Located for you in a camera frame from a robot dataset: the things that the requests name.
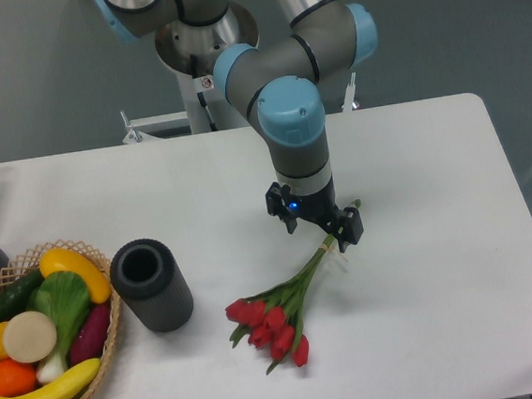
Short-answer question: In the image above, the green cucumber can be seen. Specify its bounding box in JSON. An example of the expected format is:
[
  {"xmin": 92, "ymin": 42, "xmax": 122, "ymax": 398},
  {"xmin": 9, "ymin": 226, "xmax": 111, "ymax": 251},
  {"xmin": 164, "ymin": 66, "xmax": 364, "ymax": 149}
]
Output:
[{"xmin": 0, "ymin": 269, "xmax": 44, "ymax": 322}]

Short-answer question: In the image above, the green bok choy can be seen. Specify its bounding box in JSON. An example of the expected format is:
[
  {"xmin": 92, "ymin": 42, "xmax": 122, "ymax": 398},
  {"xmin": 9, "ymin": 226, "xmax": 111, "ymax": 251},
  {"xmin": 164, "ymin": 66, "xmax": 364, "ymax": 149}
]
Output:
[{"xmin": 28, "ymin": 270, "xmax": 91, "ymax": 385}]

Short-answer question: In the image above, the purple sweet potato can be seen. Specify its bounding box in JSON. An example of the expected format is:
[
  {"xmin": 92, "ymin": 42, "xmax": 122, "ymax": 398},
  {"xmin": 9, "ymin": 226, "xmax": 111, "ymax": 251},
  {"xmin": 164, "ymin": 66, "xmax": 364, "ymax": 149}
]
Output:
[{"xmin": 68, "ymin": 303, "xmax": 111, "ymax": 366}]

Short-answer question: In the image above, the dark grey ribbed vase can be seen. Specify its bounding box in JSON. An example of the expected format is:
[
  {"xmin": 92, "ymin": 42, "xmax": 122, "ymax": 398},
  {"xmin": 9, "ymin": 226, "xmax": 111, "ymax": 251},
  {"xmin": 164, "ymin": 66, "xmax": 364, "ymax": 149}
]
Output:
[{"xmin": 109, "ymin": 238, "xmax": 194, "ymax": 333}]

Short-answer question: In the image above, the woven wicker basket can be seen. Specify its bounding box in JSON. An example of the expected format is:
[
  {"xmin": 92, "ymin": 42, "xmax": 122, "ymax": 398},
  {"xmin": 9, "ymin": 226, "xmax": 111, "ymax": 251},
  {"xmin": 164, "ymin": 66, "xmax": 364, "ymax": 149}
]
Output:
[{"xmin": 0, "ymin": 239, "xmax": 121, "ymax": 399}]

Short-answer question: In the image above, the beige round disc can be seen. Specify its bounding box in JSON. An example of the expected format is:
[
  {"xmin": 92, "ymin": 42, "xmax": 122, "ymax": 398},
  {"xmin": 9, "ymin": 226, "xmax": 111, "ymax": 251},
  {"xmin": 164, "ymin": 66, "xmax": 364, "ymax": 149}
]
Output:
[{"xmin": 2, "ymin": 311, "xmax": 57, "ymax": 364}]

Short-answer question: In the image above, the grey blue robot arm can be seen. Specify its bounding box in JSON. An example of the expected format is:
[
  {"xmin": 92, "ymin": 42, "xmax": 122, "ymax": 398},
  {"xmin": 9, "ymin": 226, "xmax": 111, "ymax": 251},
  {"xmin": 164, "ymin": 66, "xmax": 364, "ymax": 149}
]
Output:
[{"xmin": 93, "ymin": 0, "xmax": 378, "ymax": 249}]

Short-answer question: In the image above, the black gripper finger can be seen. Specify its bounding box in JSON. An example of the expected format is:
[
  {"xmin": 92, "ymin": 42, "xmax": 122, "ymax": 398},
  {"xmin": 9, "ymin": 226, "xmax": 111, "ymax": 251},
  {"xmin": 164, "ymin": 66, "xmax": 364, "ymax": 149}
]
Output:
[
  {"xmin": 327, "ymin": 206, "xmax": 362, "ymax": 253},
  {"xmin": 265, "ymin": 181, "xmax": 298, "ymax": 234}
]

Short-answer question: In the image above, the red tulip bouquet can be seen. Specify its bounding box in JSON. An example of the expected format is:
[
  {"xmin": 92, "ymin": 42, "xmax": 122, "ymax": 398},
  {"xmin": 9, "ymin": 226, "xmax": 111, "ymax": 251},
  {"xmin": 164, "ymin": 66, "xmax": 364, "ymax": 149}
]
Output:
[{"xmin": 215, "ymin": 198, "xmax": 378, "ymax": 379}]

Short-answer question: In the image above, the orange fruit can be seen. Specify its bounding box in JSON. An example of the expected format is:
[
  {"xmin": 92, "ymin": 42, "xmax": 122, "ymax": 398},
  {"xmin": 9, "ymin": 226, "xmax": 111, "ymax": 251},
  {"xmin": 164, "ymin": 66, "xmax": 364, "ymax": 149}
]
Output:
[{"xmin": 0, "ymin": 359, "xmax": 37, "ymax": 398}]

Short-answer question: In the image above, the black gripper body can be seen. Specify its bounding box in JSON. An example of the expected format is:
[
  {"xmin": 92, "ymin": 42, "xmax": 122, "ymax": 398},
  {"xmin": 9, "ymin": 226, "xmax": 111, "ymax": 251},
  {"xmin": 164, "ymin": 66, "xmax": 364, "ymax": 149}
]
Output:
[{"xmin": 276, "ymin": 177, "xmax": 341, "ymax": 232}]

